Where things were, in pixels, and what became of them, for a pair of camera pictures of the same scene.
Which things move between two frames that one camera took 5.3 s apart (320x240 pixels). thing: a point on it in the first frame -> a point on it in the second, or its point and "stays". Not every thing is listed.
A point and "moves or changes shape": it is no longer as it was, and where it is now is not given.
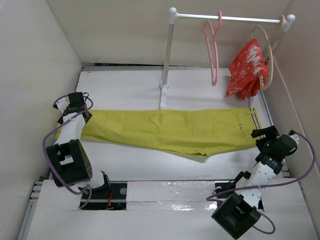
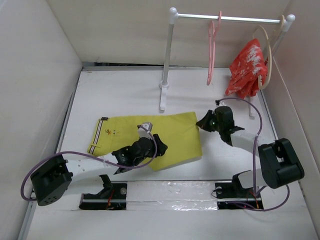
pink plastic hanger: x=214 y=34 moves or changes shape
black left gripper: x=60 y=120 -> x=160 y=146
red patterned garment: x=245 y=70 stays
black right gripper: x=270 y=132 -> x=203 y=123
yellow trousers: x=202 y=132 moves or changes shape
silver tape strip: x=171 y=195 stays
